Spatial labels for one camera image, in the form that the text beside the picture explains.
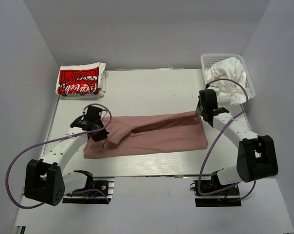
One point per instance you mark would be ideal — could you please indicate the pink printed t shirt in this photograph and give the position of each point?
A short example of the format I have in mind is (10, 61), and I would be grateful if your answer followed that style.
(142, 135)

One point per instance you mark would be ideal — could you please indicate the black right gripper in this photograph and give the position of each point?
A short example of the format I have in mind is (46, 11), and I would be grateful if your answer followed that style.
(198, 111)

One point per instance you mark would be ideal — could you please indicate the folded red white t shirt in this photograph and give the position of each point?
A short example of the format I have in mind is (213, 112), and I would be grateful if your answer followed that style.
(81, 81)

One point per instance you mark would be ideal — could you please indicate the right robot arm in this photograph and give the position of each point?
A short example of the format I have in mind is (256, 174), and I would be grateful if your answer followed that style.
(256, 154)

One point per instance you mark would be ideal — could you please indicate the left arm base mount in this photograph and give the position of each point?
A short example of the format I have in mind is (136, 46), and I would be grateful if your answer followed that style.
(100, 192)

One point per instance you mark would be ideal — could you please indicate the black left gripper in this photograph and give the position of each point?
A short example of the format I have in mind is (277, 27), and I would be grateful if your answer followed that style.
(102, 136)

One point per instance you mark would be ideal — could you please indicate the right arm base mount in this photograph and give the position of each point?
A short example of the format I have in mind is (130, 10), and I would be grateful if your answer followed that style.
(206, 196)

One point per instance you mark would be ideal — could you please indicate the white perforated plastic basket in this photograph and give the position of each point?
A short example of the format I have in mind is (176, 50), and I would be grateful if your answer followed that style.
(208, 59)

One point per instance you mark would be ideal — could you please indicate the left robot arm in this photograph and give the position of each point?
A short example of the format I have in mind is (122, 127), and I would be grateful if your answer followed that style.
(46, 181)

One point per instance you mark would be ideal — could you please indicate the white crumpled t shirt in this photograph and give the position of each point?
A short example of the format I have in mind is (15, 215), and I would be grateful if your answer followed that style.
(229, 79)

